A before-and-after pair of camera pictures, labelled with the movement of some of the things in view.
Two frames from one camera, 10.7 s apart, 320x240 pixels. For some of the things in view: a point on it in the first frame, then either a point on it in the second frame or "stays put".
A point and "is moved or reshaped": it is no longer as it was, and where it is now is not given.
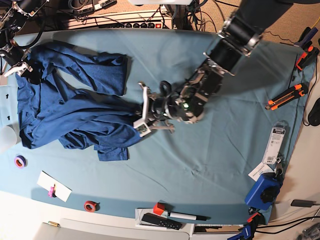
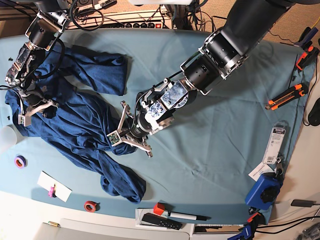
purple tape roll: x=20 y=161 stays put
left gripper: x=14 y=56 → x=36 y=103
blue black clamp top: x=305 y=40 stays put
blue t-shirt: x=101 y=118 is moved or reshaped
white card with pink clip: x=56 y=188 stays put
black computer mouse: x=314 y=116 stays put
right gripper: x=160 y=108 → x=137 y=127
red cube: x=158 y=208 stays put
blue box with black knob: x=264 y=193 stays put
